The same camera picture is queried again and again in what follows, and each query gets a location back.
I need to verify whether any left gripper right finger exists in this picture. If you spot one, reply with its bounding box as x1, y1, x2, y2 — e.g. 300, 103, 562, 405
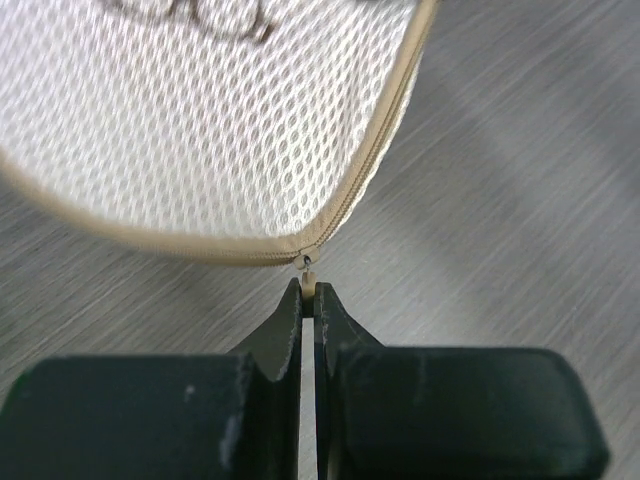
314, 283, 611, 479

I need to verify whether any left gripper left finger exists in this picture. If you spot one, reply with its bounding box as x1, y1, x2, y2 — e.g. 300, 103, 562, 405
1, 280, 303, 479

